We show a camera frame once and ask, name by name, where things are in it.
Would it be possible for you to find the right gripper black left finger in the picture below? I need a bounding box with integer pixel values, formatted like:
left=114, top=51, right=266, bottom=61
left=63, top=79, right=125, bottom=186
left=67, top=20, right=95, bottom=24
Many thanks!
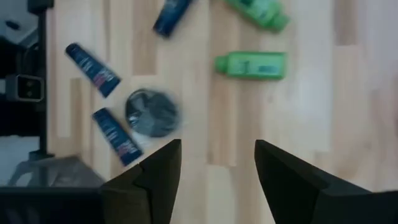
left=99, top=138, right=183, bottom=224

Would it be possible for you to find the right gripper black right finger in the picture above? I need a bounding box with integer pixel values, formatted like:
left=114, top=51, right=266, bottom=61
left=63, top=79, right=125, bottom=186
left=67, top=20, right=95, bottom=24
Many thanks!
left=254, top=139, right=398, bottom=224

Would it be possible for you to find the dark blue toiletry tube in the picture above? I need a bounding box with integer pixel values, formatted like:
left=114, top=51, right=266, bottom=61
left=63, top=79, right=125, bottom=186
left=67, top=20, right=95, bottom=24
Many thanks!
left=91, top=107, right=144, bottom=167
left=64, top=42, right=122, bottom=99
left=152, top=0, right=193, bottom=39

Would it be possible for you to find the black puff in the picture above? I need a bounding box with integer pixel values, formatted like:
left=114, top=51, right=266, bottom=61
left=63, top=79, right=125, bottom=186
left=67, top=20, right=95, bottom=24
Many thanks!
left=124, top=88, right=182, bottom=139

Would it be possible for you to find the green travel bottle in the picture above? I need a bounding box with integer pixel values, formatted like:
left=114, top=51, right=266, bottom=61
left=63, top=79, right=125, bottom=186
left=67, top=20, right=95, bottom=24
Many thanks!
left=213, top=50, right=288, bottom=81
left=223, top=0, right=291, bottom=33

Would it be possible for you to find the grey plastic tray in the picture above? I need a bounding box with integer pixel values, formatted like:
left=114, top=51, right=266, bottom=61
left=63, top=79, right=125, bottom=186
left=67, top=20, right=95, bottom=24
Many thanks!
left=8, top=154, right=106, bottom=188

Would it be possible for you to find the black metal rig frame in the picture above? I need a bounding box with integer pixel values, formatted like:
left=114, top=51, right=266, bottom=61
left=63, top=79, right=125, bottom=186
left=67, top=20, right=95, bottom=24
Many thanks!
left=26, top=0, right=55, bottom=161

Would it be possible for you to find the small black camera box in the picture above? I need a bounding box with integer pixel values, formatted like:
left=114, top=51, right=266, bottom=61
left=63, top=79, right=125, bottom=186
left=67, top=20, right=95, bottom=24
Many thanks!
left=5, top=73, right=45, bottom=103

